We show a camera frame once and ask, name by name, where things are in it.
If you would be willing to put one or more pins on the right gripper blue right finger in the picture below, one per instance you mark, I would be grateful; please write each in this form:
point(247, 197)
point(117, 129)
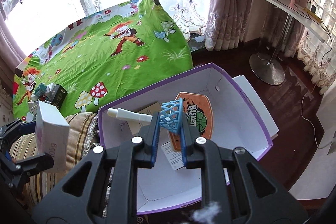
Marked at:
point(183, 139)

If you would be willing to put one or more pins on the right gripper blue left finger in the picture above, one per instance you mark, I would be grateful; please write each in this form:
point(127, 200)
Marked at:
point(154, 133)

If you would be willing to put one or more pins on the blue toy basketball hoop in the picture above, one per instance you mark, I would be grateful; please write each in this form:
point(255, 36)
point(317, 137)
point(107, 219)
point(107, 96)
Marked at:
point(171, 116)

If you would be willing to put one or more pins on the purple white cardboard box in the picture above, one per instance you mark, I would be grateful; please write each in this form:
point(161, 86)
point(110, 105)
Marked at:
point(225, 109)

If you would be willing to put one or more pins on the white plastic tube piece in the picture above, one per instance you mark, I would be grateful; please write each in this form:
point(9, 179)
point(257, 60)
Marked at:
point(127, 115)

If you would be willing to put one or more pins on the striped beige cushion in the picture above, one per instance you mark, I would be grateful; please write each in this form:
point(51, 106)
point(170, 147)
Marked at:
point(83, 136)

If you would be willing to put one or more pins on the black product box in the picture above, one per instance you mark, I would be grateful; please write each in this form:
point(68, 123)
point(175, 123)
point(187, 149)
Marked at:
point(57, 96)

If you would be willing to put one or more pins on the green cartoon tablecloth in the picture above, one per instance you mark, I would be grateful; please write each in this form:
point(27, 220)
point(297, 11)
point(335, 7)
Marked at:
point(103, 57)

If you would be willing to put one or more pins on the white side table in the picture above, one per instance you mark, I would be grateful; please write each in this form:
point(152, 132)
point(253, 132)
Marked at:
point(267, 68)

